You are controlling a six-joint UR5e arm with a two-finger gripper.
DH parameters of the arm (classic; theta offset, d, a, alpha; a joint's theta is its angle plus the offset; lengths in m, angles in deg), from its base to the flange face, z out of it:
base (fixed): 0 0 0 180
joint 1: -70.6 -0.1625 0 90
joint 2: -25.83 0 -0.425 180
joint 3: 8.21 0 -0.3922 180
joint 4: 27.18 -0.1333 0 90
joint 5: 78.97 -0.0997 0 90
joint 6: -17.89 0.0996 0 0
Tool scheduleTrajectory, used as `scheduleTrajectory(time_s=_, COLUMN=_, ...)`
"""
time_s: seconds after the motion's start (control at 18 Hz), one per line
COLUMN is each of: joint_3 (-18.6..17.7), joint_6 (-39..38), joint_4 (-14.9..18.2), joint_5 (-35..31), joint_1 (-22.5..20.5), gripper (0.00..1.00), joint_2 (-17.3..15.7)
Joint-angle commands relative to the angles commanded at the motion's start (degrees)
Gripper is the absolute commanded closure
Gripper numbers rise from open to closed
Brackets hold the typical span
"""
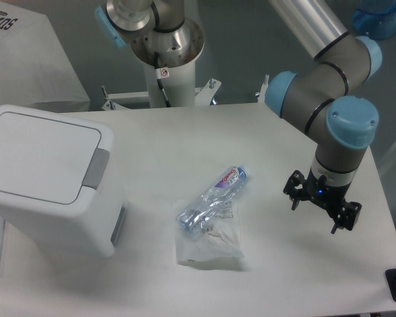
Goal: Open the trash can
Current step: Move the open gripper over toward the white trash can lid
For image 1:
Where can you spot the crushed clear water bottle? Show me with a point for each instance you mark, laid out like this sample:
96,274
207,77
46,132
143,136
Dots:
200,212

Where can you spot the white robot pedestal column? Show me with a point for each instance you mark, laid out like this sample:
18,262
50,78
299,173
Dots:
169,58

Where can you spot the white trash can lid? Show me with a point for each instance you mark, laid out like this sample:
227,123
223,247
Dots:
44,159

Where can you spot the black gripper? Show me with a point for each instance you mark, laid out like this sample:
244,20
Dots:
327,189

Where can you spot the clear plastic bag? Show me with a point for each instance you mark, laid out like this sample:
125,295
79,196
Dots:
220,239

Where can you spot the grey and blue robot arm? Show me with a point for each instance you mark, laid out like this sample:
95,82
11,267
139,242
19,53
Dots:
318,104

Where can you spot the white plastic trash can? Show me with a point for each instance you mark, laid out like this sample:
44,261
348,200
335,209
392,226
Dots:
91,223

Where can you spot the white metal base frame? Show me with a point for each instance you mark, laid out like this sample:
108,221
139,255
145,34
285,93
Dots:
202,96

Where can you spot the grey lid push button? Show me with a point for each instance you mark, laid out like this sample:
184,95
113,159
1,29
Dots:
96,168

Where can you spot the blue water jug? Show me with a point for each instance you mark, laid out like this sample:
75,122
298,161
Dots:
375,19

